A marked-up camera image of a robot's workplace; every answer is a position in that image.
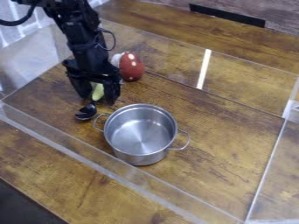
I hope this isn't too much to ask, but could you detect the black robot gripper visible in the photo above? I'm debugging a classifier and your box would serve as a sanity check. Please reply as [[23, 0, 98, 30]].
[[62, 40, 120, 105]]

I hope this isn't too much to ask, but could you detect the green handled metal spoon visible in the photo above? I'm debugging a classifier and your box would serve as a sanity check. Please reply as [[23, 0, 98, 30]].
[[74, 82, 103, 120]]

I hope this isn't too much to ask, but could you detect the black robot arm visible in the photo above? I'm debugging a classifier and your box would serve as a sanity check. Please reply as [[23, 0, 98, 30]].
[[11, 0, 121, 105]]

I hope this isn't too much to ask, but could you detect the red white toy mushroom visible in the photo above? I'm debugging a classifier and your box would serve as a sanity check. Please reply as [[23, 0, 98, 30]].
[[110, 52, 145, 81]]

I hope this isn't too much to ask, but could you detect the stainless steel pot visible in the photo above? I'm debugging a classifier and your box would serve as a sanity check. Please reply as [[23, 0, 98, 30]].
[[93, 103, 190, 166]]

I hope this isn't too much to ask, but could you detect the black bar on table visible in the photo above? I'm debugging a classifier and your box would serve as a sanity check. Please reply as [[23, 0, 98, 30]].
[[189, 3, 266, 28]]

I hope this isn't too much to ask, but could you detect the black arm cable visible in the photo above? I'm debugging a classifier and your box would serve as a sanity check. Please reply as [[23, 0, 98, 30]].
[[91, 27, 117, 52]]

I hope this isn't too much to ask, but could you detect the clear acrylic enclosure wall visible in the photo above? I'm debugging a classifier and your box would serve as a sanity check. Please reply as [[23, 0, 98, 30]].
[[0, 8, 70, 99]]

